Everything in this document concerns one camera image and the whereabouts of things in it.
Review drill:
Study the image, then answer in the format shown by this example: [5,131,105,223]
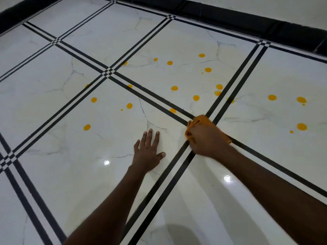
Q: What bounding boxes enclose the scattered yellow liquid drops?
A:
[83,53,308,134]

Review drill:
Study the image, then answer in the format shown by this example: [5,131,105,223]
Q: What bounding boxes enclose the person's left hand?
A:
[131,129,166,174]

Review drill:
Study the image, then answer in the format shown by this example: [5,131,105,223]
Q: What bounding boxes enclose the orange cleaning cloth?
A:
[185,114,232,146]

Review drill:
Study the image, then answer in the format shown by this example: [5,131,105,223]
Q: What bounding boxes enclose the person's right hand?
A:
[185,118,232,161]

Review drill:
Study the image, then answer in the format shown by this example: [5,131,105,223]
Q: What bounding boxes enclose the person's right forearm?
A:
[217,145,327,245]

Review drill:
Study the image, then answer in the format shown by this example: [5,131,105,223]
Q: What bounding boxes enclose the black skirting board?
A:
[102,0,327,57]
[0,0,63,35]

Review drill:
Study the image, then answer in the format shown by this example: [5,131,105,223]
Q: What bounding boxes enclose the person's left forearm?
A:
[63,164,149,245]

